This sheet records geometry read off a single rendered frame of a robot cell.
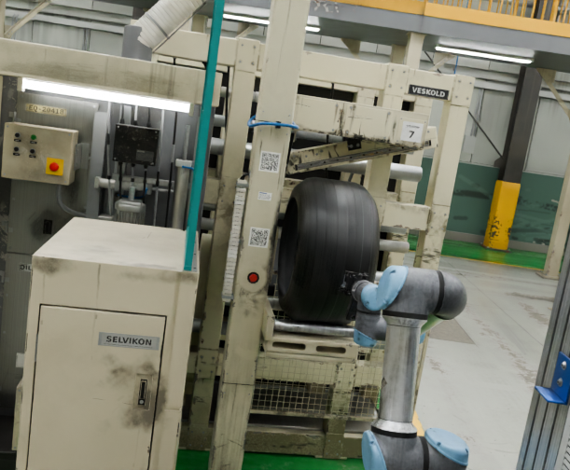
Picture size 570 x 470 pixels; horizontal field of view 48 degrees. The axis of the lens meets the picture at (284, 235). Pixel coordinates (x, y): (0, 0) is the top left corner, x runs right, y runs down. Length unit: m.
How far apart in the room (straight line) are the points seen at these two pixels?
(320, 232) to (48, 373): 1.05
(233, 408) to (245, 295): 0.47
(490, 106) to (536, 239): 2.57
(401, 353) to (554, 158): 11.00
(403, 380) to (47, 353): 0.88
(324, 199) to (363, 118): 0.51
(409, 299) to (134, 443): 0.80
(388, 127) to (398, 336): 1.30
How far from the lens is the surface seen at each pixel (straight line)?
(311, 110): 2.67
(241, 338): 2.53
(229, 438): 2.71
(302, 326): 2.47
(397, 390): 1.65
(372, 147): 2.88
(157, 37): 2.68
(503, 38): 8.16
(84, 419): 1.75
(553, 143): 12.49
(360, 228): 2.32
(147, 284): 1.61
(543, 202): 12.44
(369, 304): 1.97
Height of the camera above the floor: 1.67
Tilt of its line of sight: 10 degrees down
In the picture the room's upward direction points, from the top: 8 degrees clockwise
